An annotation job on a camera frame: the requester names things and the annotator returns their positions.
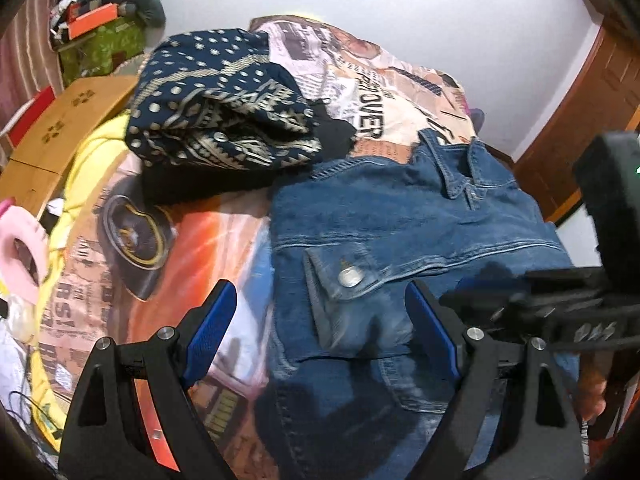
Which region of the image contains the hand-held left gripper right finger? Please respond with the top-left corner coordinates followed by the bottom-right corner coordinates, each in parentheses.
top-left (405, 280), bottom-right (588, 480)

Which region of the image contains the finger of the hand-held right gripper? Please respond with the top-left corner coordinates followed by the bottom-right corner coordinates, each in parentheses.
top-left (439, 292), bottom-right (640, 352)
top-left (457, 266), bottom-right (640, 311)

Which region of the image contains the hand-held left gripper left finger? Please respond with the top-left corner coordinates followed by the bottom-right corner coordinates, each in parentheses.
top-left (57, 280), bottom-right (238, 480)

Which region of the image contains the blue denim jacket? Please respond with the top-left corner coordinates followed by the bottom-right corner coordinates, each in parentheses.
top-left (255, 129), bottom-right (582, 480)

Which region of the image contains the wooden door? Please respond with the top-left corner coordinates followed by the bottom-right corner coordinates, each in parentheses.
top-left (511, 0), bottom-right (640, 225)

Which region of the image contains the printed blanket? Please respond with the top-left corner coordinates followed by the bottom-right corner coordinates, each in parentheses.
top-left (30, 14), bottom-right (501, 480)

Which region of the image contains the yellow blanket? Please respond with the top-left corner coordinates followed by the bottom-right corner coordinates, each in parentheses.
top-left (29, 119), bottom-right (132, 442)

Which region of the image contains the pink plastic object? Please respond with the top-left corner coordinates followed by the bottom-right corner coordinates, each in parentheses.
top-left (0, 199), bottom-right (51, 307)

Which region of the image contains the white cloth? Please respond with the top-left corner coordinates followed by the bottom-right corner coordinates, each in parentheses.
top-left (0, 305), bottom-right (43, 428)

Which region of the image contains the navy patterned garment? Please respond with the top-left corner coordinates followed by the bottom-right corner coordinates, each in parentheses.
top-left (125, 27), bottom-right (324, 175)

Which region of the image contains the black garment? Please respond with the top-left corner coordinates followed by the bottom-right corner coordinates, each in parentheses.
top-left (141, 99), bottom-right (359, 207)

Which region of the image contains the cardboard box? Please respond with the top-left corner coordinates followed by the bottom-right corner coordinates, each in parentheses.
top-left (0, 74), bottom-right (142, 222)

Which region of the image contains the red box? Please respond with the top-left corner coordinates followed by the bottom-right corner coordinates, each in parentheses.
top-left (7, 84), bottom-right (57, 147)

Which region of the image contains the green patterned box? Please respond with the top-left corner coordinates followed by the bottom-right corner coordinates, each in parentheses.
top-left (57, 14), bottom-right (147, 89)

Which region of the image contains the orange box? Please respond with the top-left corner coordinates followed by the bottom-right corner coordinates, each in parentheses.
top-left (66, 2), bottom-right (120, 41)

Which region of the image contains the striped curtain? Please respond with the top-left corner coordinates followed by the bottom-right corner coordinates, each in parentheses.
top-left (0, 0), bottom-right (67, 128)

